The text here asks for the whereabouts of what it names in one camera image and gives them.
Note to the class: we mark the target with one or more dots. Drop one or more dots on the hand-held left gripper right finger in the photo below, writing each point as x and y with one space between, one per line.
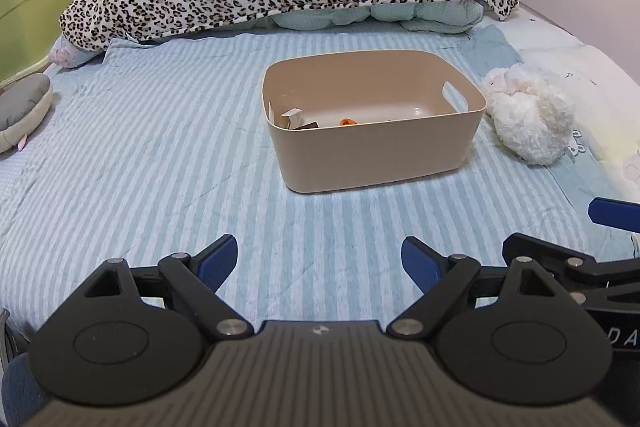
420 263

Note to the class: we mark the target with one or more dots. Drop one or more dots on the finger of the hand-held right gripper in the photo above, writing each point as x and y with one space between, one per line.
540 252
615 213

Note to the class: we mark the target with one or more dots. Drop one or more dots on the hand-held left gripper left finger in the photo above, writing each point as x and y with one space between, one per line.
217 263

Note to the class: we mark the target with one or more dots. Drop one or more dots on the beige plastic storage bin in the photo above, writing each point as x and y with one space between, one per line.
370 152

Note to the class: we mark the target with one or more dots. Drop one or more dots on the small orange object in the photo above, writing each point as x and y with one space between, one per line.
348 122

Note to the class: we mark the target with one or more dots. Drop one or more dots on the slim white carton box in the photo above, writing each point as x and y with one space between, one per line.
291 118

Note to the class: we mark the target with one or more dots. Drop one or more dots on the small black box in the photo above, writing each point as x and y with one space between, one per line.
310 125

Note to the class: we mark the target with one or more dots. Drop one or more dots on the striped light blue bed cover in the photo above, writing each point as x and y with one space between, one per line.
150 157

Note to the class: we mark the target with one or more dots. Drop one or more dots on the white fluffy plush toy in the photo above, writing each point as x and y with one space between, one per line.
532 117

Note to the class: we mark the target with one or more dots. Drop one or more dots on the person's leg in jeans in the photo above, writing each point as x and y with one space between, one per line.
20 392

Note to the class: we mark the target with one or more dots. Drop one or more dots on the teal quilt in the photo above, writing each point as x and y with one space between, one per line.
390 14

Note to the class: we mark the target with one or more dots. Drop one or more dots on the grey plush toy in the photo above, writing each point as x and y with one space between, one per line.
20 107

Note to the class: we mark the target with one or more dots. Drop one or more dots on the pink patterned cloth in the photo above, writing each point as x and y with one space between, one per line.
70 54

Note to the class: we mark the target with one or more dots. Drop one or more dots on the green wooden cabinet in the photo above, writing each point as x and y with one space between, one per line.
35 7

